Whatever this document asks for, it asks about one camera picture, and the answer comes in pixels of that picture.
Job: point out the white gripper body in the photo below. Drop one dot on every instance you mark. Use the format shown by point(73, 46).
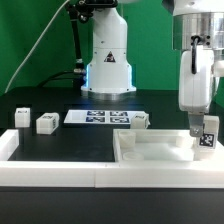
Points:
point(197, 90)

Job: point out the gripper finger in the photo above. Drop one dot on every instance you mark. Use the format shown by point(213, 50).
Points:
point(196, 124)

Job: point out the white square table top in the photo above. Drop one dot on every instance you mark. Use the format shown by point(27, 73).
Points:
point(157, 145)

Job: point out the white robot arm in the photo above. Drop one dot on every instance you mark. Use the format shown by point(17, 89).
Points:
point(198, 33)

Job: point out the white U-shaped fence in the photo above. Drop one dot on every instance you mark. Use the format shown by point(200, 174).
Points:
point(124, 174)

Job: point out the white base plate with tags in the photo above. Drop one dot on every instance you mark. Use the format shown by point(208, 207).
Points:
point(100, 116)

